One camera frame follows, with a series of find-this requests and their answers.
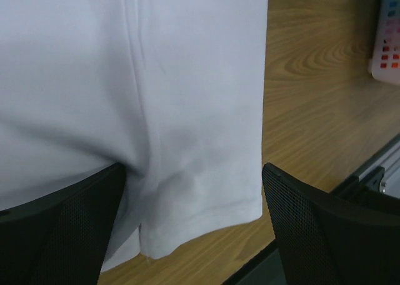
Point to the aluminium table frame rail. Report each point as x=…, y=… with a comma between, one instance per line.
x=379, y=173

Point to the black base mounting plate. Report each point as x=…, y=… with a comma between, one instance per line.
x=264, y=268

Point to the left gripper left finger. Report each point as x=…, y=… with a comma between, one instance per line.
x=62, y=238

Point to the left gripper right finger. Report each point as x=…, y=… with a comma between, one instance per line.
x=326, y=239

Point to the white t shirt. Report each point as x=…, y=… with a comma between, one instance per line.
x=172, y=89

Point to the white plastic laundry basket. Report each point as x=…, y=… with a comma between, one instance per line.
x=384, y=64

